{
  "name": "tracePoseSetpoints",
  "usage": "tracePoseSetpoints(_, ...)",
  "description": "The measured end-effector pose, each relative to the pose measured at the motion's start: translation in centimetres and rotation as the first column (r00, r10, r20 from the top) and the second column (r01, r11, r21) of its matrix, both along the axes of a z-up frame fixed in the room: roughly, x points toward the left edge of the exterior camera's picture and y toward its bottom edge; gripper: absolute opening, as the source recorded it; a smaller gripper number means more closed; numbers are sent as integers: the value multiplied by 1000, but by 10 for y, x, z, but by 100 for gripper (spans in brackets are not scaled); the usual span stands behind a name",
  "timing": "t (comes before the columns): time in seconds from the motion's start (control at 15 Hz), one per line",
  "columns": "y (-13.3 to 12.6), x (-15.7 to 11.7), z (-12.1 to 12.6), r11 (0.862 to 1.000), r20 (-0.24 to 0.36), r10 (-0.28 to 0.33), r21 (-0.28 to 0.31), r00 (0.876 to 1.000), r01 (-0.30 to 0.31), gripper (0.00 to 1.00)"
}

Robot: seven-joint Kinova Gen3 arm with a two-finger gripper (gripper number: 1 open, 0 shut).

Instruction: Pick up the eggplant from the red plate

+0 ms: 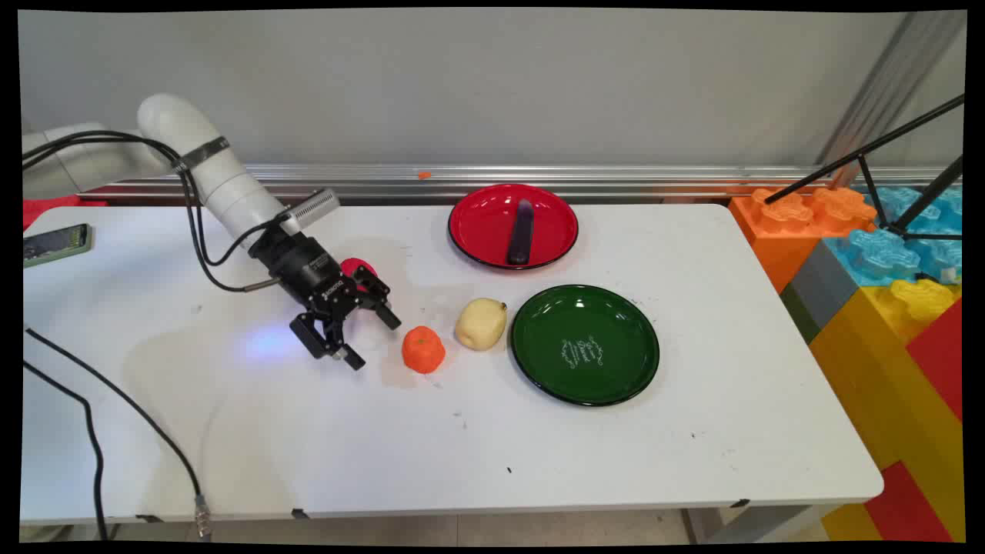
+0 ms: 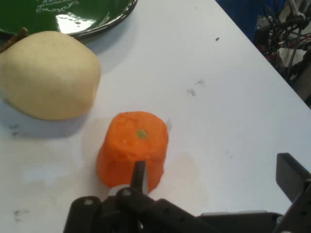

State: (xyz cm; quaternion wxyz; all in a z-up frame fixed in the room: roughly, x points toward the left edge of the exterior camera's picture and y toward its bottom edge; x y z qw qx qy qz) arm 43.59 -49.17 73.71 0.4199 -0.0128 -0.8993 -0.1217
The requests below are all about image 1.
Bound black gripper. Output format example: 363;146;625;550
246;222;402;372

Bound purple toy eggplant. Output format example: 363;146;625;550
506;199;535;266

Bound red toy apple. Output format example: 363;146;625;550
339;258;379;293

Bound orange toy tangerine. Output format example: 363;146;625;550
401;325;446;375

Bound yellow toy pear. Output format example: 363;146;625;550
454;297;509;352

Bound red plate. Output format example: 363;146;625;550
448;183;579;271

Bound green plate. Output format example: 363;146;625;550
509;284;661;408

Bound smartphone in green case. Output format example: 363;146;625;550
23;223;94;269

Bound red cloth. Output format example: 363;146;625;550
23;195;109;230

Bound orange giant building block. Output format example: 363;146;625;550
727;187;878;293

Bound grey giant building block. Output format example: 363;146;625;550
780;240;863;344

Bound yellow giant building block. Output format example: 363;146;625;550
808;277;967;542

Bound blue giant building block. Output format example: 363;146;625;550
823;228;963;287
870;185;963;232

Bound black tripod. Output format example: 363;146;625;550
764;92;965;241

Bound slanted aluminium profile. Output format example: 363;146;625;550
816;11;967;187

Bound red giant building block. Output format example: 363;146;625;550
906;300;964;422
863;460;955;543

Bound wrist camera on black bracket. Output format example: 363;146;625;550
286;189;341;233

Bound black velcro cable strap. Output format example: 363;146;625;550
173;136;230;172

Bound plain black cable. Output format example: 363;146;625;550
22;131;293;541

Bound aluminium rail along wall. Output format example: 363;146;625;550
77;163;963;204

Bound grey table leg frame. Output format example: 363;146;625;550
681;504;840;544

